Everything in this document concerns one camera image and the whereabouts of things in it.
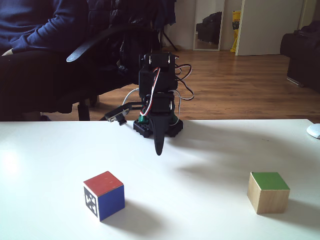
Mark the white door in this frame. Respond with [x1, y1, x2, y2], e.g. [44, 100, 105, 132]
[234, 0, 307, 57]

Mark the black office chair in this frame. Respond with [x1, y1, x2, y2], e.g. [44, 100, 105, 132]
[66, 23, 181, 122]

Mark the gripper camera board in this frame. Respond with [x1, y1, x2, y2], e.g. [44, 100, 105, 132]
[104, 104, 131, 127]

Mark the standing mirror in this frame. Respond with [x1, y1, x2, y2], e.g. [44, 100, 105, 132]
[192, 0, 226, 52]

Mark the white cable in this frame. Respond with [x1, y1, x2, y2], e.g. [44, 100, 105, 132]
[122, 87, 141, 108]

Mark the green-topped wooden cube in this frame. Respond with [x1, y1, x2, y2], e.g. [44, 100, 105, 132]
[246, 171, 291, 215]

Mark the black sofa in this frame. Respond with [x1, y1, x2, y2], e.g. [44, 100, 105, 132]
[279, 21, 320, 95]

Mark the person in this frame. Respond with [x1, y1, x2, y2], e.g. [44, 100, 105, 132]
[0, 0, 141, 121]

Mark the yellow bag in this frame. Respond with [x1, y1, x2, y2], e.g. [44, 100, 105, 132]
[229, 10, 242, 53]

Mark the black tripod leg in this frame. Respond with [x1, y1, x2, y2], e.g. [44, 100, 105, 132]
[160, 27, 179, 52]

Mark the white computer mouse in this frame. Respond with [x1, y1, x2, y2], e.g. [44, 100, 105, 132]
[306, 123, 320, 140]

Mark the green table clamp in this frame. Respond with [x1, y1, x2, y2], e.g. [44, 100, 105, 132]
[138, 113, 151, 125]

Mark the red white black servo wire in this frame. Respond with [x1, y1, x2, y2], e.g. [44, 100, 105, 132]
[146, 66, 162, 118]
[174, 63, 195, 102]

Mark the red and blue wooden cube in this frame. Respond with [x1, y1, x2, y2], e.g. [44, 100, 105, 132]
[83, 170, 126, 223]

